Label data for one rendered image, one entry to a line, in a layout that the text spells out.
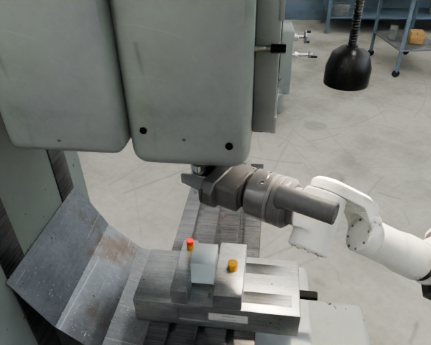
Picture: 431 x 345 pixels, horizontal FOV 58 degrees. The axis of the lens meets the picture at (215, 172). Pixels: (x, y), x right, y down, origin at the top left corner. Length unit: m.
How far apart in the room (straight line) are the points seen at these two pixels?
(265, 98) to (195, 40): 0.17
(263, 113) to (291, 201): 0.15
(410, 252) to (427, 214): 2.12
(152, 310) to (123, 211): 1.80
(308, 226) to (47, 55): 0.45
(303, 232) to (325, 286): 1.58
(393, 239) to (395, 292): 1.59
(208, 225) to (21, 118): 0.64
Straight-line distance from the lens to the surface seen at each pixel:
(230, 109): 0.56
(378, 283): 2.30
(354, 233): 0.72
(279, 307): 0.86
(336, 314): 1.21
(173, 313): 0.89
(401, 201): 2.89
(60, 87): 0.60
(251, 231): 1.11
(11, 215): 0.87
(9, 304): 0.91
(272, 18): 0.60
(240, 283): 0.84
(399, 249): 0.72
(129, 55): 0.56
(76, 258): 1.01
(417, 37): 5.15
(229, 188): 0.67
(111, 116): 0.59
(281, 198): 0.61
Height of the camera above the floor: 1.66
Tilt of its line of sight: 34 degrees down
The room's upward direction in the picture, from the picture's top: 1 degrees counter-clockwise
